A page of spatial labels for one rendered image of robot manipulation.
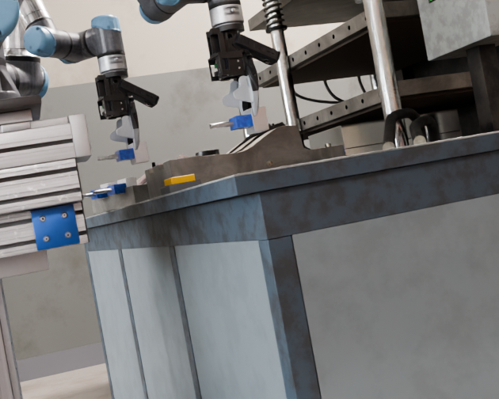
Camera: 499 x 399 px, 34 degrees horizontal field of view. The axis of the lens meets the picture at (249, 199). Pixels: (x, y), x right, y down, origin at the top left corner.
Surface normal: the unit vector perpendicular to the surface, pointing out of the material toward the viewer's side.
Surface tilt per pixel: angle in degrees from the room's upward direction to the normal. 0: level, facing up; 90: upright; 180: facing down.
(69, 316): 90
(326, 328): 90
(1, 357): 90
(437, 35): 90
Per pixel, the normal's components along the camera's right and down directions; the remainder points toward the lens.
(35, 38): -0.45, 0.07
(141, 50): 0.26, -0.05
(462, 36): -0.92, 0.16
